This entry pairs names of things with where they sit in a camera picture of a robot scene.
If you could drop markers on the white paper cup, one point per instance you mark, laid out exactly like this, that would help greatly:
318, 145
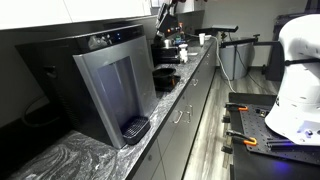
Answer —
201, 38

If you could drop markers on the silver black water dispenser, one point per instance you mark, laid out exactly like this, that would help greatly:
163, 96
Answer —
99, 80

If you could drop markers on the black camera on stand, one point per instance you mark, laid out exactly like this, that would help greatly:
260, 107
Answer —
214, 29

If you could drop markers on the grey lower cabinet run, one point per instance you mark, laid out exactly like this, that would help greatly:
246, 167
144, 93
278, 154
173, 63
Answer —
166, 153

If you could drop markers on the black coffee machine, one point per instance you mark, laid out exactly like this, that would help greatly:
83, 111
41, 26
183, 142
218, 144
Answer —
163, 50

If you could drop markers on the black drip tray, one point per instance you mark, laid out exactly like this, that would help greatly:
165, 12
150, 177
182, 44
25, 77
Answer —
135, 129

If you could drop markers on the white upper cabinets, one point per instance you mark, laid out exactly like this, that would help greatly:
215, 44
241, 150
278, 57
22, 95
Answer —
16, 14

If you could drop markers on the silver cabinet door handle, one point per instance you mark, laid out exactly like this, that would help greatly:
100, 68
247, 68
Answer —
190, 109
187, 116

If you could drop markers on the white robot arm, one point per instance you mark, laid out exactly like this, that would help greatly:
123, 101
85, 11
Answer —
296, 111

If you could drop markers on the black perforated robot table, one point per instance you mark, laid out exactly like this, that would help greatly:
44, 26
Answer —
272, 158

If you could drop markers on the white small bottle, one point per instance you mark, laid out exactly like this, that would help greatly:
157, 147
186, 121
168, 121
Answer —
183, 52

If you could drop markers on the orange black clamp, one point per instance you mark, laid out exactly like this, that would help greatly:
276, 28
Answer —
235, 107
246, 139

